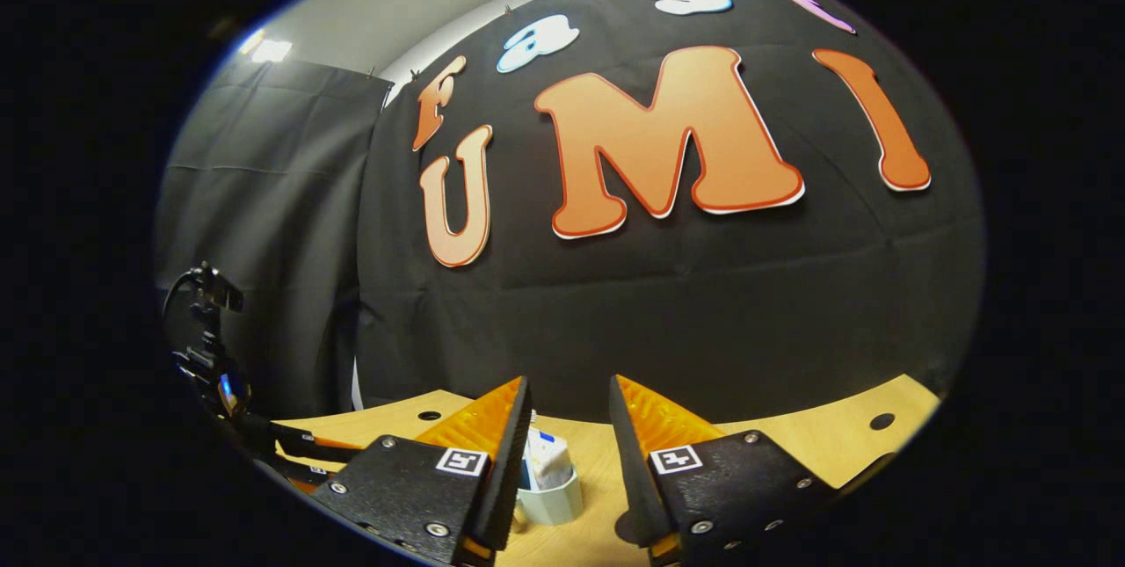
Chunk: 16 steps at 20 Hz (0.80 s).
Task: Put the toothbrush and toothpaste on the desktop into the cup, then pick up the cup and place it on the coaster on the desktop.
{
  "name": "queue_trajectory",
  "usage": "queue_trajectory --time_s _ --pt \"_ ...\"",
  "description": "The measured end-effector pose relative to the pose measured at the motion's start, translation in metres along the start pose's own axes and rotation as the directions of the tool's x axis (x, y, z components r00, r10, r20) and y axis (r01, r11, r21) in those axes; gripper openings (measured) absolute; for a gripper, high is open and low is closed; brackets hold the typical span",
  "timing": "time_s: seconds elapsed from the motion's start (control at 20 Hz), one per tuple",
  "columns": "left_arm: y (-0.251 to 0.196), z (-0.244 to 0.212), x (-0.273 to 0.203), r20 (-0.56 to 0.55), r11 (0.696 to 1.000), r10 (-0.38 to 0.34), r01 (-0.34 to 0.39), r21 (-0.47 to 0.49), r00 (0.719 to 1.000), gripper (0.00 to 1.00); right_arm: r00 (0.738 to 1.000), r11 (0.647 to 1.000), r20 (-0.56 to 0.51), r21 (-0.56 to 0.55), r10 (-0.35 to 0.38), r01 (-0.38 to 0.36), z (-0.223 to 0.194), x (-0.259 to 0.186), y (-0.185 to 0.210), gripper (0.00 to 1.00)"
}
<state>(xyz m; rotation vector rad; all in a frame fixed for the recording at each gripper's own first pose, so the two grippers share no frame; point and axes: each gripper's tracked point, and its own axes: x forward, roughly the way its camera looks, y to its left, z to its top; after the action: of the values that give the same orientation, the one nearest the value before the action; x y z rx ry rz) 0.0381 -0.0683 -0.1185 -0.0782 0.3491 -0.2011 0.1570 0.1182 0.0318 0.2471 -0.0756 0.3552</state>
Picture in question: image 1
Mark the wooden desktop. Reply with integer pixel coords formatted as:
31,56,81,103
268,374,941,567

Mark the dark side curtain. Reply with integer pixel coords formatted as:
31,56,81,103
156,57,394,418

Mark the white toothpaste tube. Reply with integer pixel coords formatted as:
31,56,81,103
525,426,574,491

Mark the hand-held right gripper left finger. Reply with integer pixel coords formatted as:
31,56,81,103
309,375,533,567

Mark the black backdrop cloth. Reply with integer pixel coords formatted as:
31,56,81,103
356,0,985,427

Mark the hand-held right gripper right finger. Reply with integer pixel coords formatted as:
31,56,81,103
609,374,840,567

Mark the pale blue cup wooden handle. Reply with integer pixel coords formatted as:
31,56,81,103
514,464,585,527

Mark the black cable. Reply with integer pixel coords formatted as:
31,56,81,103
161,268,196,317

